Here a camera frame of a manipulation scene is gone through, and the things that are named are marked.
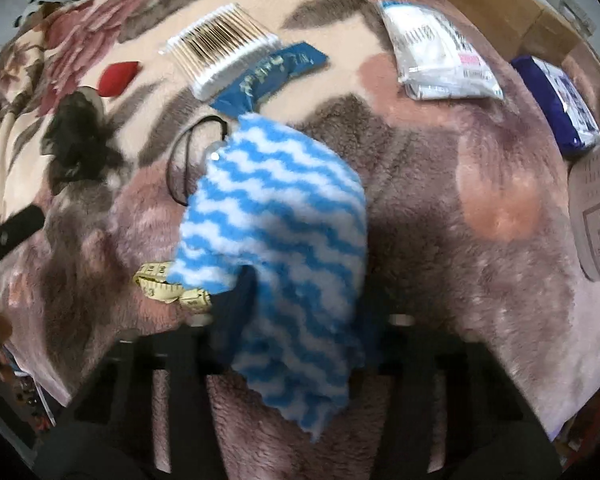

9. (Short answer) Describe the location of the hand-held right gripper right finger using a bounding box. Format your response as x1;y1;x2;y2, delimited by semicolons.
362;310;548;480

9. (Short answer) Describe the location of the large cardboard box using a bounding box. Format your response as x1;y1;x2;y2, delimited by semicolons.
432;0;548;56

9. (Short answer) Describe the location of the black fluffy scrunchie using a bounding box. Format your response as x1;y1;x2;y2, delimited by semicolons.
42;92;125;196

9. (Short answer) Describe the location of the black hair tie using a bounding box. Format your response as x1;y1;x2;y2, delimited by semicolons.
166;116;231;207

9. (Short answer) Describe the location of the yellow measuring tape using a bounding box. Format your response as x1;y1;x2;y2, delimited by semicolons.
132;261;215;313

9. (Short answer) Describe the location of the blue sachet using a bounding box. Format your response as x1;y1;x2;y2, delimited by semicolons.
211;41;329;116

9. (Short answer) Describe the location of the floral fleece blanket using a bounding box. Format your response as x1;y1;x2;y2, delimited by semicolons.
0;0;600;480

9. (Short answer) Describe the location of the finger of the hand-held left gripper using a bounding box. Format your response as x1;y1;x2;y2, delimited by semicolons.
0;204;47;273

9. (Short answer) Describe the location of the cotton swabs pack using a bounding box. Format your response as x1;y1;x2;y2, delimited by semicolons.
158;3;281;101

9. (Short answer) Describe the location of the blue white striped towel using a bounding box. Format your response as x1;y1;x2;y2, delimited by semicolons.
167;112;370;443

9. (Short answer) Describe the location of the small cardboard box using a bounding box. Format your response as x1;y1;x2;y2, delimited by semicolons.
532;7;581;65

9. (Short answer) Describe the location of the blue tissue pack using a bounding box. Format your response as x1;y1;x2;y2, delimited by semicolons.
510;55;600;158

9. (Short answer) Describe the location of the white power strip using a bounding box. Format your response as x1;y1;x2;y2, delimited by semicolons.
560;2;597;36

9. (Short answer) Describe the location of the red soft pad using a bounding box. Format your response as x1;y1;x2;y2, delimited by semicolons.
98;60;142;97

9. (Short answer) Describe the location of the white blue gauze packet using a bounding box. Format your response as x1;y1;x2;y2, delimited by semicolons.
377;0;504;102

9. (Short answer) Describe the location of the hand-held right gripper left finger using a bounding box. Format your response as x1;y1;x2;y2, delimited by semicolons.
45;265;261;480

